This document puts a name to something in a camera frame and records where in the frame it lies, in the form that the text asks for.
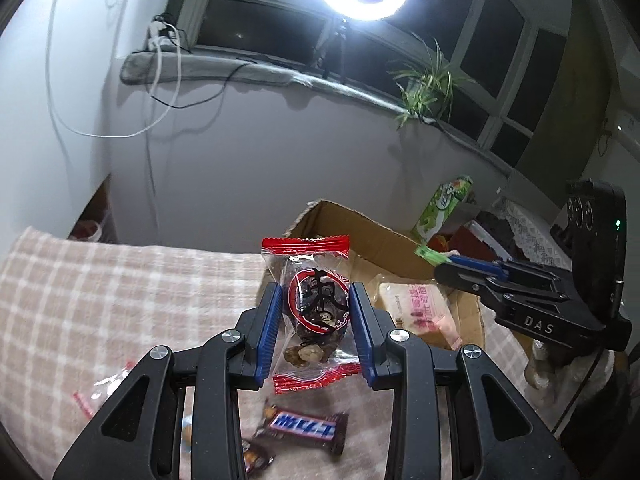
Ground white power strip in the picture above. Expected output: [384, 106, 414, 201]
[147, 14, 181, 53]

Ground olive curtain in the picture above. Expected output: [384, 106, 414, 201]
[515, 10, 616, 201]

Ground white wardrobe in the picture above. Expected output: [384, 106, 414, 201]
[0, 0, 131, 241]

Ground black cable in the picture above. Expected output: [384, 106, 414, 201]
[147, 57, 321, 111]

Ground sliced bread packet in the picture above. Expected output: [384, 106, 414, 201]
[375, 275, 463, 351]

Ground checked tablecloth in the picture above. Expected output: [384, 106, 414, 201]
[0, 227, 531, 480]

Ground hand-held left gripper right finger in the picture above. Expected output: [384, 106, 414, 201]
[348, 282, 581, 480]

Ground cardboard box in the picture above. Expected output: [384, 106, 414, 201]
[257, 200, 486, 356]

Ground grey windowsill cloth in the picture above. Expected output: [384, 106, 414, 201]
[120, 47, 516, 171]

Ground black tripod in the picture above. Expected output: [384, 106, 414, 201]
[312, 15, 351, 81]

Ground clear red-sealed snack packet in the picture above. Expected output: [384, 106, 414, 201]
[72, 357, 138, 418]
[261, 234, 363, 396]

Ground dark cloth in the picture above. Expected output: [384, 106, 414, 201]
[475, 207, 521, 261]

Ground red container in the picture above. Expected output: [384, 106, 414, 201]
[70, 217, 106, 241]

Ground white lace cloth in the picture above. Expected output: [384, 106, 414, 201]
[500, 197, 571, 266]

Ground potted spider plant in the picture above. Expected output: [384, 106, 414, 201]
[390, 35, 476, 131]

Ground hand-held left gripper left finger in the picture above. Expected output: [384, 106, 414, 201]
[52, 282, 285, 480]

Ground red box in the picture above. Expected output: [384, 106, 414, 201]
[440, 222, 501, 261]

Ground clear plastic bag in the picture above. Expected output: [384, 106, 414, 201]
[525, 340, 616, 411]

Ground window frame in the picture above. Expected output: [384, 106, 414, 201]
[175, 0, 576, 171]

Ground white cable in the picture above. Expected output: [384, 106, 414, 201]
[45, 0, 182, 138]

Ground brown bar with blue letters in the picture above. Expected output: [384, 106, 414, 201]
[252, 400, 350, 456]

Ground brown chocolate bar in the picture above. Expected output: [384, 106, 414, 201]
[242, 437, 276, 476]

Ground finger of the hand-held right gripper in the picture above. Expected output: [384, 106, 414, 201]
[434, 261, 506, 306]
[447, 254, 511, 282]

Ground small green packet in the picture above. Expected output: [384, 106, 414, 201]
[414, 244, 451, 266]

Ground green carton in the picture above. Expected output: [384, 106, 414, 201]
[411, 175, 475, 246]

